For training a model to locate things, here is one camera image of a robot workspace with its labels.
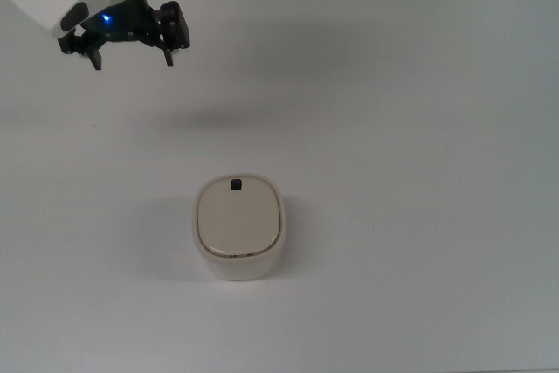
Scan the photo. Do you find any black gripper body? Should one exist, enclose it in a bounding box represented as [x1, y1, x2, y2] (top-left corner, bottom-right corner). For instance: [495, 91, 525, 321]
[80, 0, 163, 45]

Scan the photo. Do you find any cream trash can lid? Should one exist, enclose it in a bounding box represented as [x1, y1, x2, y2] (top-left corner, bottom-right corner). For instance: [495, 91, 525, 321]
[197, 176, 283, 258]

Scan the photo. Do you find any small white trash can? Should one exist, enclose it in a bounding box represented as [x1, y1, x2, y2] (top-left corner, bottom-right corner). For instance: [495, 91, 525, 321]
[190, 174, 288, 283]

